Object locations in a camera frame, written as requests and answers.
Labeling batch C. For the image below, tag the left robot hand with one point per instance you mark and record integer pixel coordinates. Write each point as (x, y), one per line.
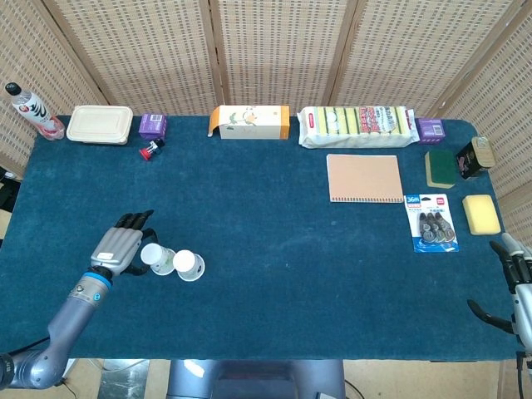
(116, 247)

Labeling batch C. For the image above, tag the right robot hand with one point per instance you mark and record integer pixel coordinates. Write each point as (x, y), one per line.
(523, 299)

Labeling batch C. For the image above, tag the white floral paper cup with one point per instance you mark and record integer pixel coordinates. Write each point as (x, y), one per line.
(187, 266)
(153, 254)

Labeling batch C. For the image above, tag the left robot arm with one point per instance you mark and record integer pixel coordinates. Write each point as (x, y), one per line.
(70, 316)

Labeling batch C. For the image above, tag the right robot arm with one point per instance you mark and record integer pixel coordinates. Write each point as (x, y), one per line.
(527, 345)

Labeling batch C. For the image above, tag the plain yellow sponge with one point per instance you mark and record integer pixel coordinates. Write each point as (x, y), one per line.
(481, 214)

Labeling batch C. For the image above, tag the red emergency stop button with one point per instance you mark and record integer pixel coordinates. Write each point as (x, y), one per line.
(149, 152)

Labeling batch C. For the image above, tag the correction tape blister pack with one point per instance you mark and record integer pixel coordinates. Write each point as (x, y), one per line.
(434, 224)

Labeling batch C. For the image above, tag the beige lidded food container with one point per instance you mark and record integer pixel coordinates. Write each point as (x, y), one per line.
(99, 124)

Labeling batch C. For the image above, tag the small purple box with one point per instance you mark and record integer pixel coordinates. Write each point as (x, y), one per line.
(153, 125)
(431, 129)

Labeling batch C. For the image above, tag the dark tin with wooden lid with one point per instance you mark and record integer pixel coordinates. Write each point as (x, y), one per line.
(471, 160)

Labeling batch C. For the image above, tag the green and yellow sponge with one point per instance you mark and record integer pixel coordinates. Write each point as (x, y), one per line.
(440, 166)

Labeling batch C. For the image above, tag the blue tablecloth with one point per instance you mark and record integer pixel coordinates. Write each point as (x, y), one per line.
(270, 291)

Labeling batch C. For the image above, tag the clear plastic drink bottle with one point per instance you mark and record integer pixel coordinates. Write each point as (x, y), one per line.
(31, 110)

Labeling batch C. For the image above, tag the cream and orange carton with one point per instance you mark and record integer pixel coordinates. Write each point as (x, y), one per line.
(253, 122)

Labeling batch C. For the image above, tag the grey robot torso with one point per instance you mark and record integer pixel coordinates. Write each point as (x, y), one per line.
(253, 380)

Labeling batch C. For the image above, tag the brown spiral notebook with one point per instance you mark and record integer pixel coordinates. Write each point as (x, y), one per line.
(365, 178)

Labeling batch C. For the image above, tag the packaged yellow sponges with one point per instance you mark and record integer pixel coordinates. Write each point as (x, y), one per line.
(353, 126)

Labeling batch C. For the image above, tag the woven bamboo folding screen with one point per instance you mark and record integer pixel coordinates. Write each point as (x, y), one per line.
(270, 50)

